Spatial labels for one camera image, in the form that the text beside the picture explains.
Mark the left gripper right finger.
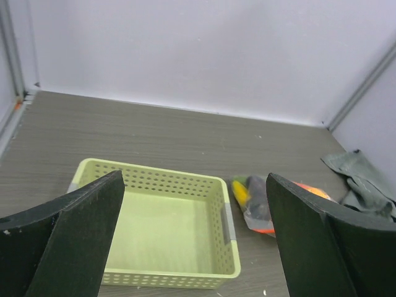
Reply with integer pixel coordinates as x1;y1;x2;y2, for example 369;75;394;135
266;173;395;296

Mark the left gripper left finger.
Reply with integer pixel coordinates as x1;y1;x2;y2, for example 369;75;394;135
1;170;125;296

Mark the yellow orange toy fruit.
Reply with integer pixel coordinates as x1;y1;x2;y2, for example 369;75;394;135
295;182;331;200

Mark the dark purple toy plum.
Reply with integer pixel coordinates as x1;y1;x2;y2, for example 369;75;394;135
247;175;271;220

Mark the clear orange zip bag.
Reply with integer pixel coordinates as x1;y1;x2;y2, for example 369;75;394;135
230;174;337;238

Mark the green plastic basket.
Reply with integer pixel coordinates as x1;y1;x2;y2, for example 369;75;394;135
69;158;241;290

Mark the grey folded cloth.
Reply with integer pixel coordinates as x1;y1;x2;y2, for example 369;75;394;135
321;150;395;223

